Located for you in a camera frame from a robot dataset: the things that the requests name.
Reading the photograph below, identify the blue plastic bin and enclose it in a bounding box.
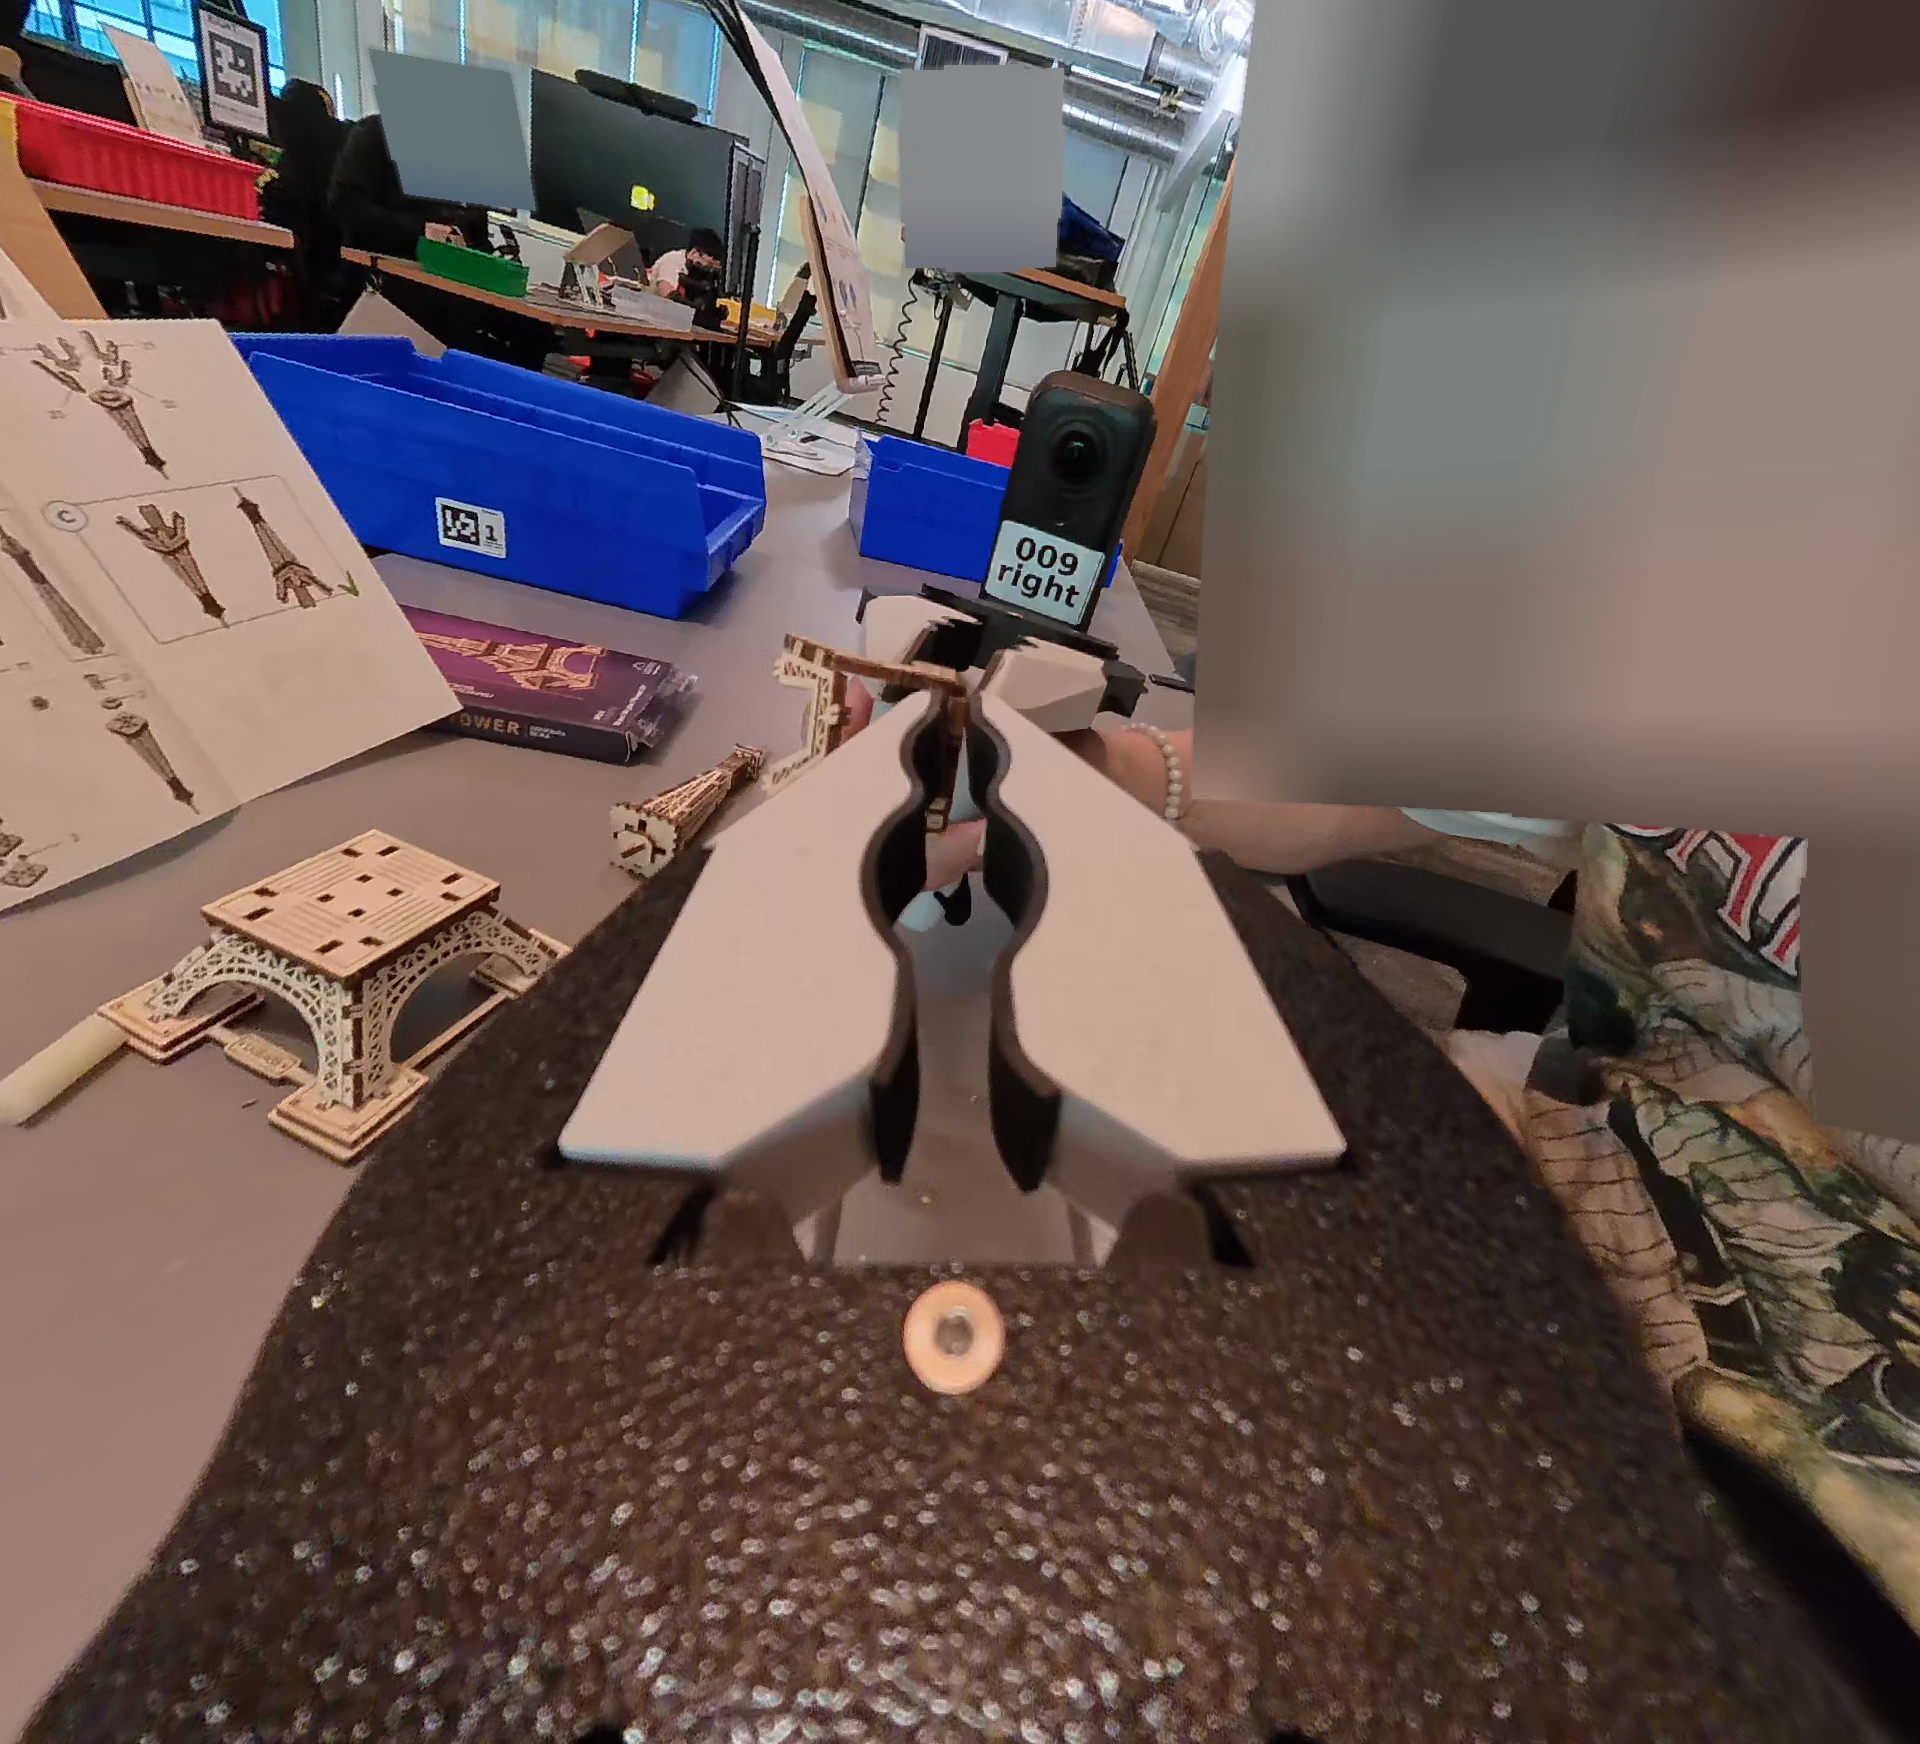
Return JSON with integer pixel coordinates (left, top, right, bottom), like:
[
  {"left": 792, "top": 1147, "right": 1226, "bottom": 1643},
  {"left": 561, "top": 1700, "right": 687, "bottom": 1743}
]
[{"left": 850, "top": 432, "right": 1126, "bottom": 578}]

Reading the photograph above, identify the wooden office desk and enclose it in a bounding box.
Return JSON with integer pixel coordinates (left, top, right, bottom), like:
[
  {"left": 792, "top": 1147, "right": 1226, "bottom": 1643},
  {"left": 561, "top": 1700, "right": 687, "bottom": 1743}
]
[{"left": 342, "top": 247, "right": 790, "bottom": 354}]

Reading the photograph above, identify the white instruction booklet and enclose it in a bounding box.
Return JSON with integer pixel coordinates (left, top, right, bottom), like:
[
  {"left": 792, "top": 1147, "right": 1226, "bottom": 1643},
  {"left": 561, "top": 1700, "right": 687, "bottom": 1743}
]
[{"left": 0, "top": 319, "right": 459, "bottom": 913}]

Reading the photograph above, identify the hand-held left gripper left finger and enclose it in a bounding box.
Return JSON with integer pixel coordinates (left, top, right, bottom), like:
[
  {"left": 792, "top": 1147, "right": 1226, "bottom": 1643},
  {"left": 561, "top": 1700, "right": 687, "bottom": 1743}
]
[{"left": 558, "top": 691, "right": 954, "bottom": 1222}]

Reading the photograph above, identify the wooden tower section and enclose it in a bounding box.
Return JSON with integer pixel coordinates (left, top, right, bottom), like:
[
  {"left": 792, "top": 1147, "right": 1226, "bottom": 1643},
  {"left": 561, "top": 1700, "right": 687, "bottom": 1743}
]
[{"left": 765, "top": 635, "right": 974, "bottom": 824}]

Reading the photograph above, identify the wooden tower base model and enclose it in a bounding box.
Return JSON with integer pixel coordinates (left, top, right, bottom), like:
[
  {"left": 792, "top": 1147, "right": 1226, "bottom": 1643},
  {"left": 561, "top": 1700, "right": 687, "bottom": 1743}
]
[{"left": 97, "top": 833, "right": 572, "bottom": 1163}]

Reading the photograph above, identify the white folding stand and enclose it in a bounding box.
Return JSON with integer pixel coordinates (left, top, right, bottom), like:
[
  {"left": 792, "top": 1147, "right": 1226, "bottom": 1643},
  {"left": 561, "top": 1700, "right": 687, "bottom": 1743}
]
[{"left": 762, "top": 387, "right": 864, "bottom": 475}]

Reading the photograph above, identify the long red bin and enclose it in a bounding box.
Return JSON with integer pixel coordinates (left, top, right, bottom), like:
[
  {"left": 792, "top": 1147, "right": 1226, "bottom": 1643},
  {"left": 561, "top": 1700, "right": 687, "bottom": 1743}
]
[{"left": 6, "top": 98, "right": 269, "bottom": 223}]

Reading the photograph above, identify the long blue bin with tag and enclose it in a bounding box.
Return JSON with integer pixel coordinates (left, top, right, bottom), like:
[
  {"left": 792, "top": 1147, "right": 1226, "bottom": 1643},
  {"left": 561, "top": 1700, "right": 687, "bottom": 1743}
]
[{"left": 233, "top": 333, "right": 768, "bottom": 621}]

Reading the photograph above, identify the purple puzzle box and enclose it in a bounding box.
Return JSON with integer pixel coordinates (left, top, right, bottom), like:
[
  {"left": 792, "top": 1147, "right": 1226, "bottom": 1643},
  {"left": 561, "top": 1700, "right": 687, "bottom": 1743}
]
[{"left": 397, "top": 606, "right": 698, "bottom": 768}]

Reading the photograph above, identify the black standing desk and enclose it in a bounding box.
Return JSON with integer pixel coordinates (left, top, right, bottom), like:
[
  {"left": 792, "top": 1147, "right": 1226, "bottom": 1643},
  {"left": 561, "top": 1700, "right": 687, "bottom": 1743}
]
[{"left": 908, "top": 265, "right": 1131, "bottom": 457}]

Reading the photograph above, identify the black chair armrest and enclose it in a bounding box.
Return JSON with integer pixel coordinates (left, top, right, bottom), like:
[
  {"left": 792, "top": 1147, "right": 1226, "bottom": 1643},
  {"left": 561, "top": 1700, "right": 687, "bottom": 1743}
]
[{"left": 1290, "top": 856, "right": 1581, "bottom": 1034}]

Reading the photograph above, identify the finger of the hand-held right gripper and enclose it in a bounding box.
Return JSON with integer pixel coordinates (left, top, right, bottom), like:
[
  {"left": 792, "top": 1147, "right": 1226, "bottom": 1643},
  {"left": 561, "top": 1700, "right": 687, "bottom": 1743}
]
[
  {"left": 981, "top": 641, "right": 1115, "bottom": 735},
  {"left": 874, "top": 593, "right": 984, "bottom": 714}
]

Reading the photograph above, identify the wooden tower spire model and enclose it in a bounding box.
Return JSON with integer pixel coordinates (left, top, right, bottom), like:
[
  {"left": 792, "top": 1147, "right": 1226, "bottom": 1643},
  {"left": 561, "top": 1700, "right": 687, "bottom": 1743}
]
[{"left": 606, "top": 743, "right": 768, "bottom": 876}]

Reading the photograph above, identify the black and white marker sign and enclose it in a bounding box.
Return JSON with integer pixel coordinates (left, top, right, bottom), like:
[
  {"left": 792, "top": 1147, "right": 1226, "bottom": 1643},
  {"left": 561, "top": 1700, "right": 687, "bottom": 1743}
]
[{"left": 195, "top": 0, "right": 275, "bottom": 142}]

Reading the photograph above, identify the black computer monitor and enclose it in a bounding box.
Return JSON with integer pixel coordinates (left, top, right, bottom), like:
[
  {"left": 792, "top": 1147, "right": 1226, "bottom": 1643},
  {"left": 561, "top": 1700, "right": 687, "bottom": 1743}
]
[{"left": 529, "top": 66, "right": 750, "bottom": 253}]

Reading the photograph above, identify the instruction sheet on clipboard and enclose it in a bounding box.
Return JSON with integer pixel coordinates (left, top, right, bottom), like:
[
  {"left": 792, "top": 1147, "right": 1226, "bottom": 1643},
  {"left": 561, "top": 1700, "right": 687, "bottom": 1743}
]
[{"left": 730, "top": 0, "right": 887, "bottom": 389}]

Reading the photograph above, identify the green plastic bin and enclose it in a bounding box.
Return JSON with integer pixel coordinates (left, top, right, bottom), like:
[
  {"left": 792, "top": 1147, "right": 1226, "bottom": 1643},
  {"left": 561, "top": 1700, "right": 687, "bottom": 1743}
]
[{"left": 415, "top": 235, "right": 530, "bottom": 297}]

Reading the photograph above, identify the white printed shirt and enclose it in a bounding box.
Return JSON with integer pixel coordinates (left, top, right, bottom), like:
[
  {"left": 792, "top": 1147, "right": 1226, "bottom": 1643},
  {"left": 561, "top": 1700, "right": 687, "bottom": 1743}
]
[{"left": 1531, "top": 823, "right": 1920, "bottom": 1477}]

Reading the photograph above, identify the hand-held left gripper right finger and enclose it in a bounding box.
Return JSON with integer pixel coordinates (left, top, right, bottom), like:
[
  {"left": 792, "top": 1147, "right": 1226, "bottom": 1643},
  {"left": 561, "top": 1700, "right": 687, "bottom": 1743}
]
[{"left": 958, "top": 691, "right": 1348, "bottom": 1228}]

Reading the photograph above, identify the cream wax stick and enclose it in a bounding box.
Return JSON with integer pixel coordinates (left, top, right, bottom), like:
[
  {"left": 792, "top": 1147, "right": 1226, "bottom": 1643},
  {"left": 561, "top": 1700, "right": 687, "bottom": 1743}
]
[{"left": 0, "top": 1018, "right": 129, "bottom": 1127}]

